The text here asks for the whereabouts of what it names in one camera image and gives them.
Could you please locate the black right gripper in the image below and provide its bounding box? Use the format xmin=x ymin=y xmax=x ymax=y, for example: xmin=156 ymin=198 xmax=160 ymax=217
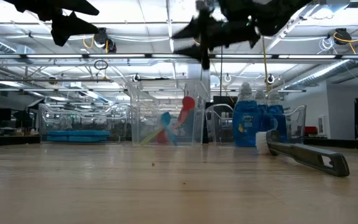
xmin=171 ymin=1 xmax=260 ymax=70

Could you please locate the red dish brush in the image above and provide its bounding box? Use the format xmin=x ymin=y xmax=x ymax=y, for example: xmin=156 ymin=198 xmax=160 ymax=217
xmin=155 ymin=95 xmax=196 ymax=146

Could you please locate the yellow power cable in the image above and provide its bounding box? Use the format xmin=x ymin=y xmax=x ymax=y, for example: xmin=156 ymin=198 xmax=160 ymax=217
xmin=261 ymin=35 xmax=272 ymax=91

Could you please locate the yellow-green dish brush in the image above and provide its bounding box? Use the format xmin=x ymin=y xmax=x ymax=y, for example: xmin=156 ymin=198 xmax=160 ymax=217
xmin=140 ymin=127 xmax=164 ymax=146

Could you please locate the red box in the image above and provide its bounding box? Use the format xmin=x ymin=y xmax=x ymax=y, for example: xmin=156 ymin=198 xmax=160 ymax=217
xmin=299 ymin=126 xmax=318 ymax=135

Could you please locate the thin black hanging cable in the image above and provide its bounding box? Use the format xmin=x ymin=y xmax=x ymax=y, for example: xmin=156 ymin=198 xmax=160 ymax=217
xmin=219 ymin=46 xmax=224 ymax=88

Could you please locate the white building pillar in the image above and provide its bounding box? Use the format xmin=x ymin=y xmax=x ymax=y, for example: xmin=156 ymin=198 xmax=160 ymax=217
xmin=186 ymin=63 xmax=211 ymax=94

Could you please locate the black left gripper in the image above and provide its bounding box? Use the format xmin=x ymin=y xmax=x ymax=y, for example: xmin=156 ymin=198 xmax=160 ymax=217
xmin=3 ymin=0 xmax=100 ymax=48

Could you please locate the wide shallow clear bin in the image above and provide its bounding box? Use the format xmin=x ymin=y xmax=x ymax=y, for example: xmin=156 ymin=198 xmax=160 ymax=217
xmin=38 ymin=102 xmax=130 ymax=144

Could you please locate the black ceiling cable reel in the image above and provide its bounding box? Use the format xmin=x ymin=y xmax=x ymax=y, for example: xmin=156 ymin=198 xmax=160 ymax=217
xmin=334 ymin=27 xmax=352 ymax=46
xmin=93 ymin=27 xmax=117 ymax=53

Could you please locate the tall clear plastic bin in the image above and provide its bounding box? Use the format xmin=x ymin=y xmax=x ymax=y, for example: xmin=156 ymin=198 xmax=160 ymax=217
xmin=126 ymin=79 xmax=210 ymax=147

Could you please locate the small clear handled bin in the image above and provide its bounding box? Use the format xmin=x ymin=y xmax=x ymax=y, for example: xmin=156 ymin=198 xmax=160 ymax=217
xmin=205 ymin=103 xmax=307 ymax=146

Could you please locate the grey dish brush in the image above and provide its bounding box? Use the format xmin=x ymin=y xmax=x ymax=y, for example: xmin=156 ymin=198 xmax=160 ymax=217
xmin=255 ymin=129 xmax=351 ymax=178

